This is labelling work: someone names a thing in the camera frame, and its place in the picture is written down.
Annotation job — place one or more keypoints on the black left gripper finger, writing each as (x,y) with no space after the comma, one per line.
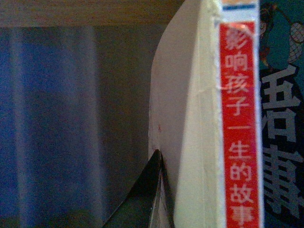
(149,203)

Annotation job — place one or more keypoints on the red spine white book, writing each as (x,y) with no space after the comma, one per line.
(205,115)

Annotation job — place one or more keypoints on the light wooden shelf cabinet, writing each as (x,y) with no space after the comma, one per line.
(50,13)

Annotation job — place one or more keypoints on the teal black lettered book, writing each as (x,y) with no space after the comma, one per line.
(282,97)

